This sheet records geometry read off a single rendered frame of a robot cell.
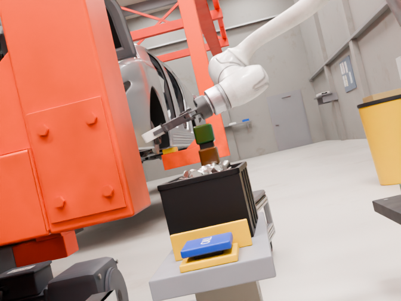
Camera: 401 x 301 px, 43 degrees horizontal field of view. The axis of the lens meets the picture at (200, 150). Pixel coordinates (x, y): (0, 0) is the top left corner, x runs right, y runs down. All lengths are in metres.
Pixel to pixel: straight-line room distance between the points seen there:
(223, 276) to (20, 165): 0.45
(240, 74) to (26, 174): 0.87
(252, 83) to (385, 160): 2.87
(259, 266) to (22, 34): 0.59
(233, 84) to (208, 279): 1.00
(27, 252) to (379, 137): 3.31
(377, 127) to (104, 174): 3.60
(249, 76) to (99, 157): 0.82
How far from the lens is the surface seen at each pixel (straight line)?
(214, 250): 0.70
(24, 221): 0.97
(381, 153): 4.39
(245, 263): 0.69
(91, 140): 0.91
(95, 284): 1.16
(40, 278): 1.27
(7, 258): 1.62
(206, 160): 1.07
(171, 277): 0.70
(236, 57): 1.74
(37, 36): 0.97
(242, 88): 1.61
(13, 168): 0.97
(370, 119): 4.37
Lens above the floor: 0.60
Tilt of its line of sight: level
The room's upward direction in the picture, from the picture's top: 13 degrees counter-clockwise
